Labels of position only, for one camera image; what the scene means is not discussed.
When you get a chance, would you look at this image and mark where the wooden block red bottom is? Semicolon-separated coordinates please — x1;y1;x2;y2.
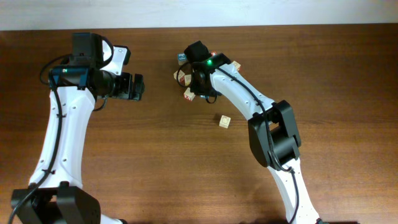
183;87;196;101

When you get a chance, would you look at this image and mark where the wooden block circle top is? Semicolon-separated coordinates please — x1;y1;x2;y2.
219;115;231;129

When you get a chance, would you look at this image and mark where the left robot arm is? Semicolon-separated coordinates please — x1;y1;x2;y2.
9;32;145;223

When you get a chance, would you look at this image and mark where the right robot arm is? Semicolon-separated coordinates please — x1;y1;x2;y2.
184;41;323;224

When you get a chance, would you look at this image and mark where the yellow wooden block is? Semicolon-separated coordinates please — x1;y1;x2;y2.
184;74;192;86

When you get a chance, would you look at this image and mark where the wooden block butterfly left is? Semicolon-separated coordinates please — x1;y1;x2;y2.
174;70;185;84

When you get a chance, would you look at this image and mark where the blue top wooden block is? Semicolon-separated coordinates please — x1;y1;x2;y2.
177;53;188;65

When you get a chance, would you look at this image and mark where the wooden block red side right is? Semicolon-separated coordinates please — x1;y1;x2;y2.
232;61;241;71

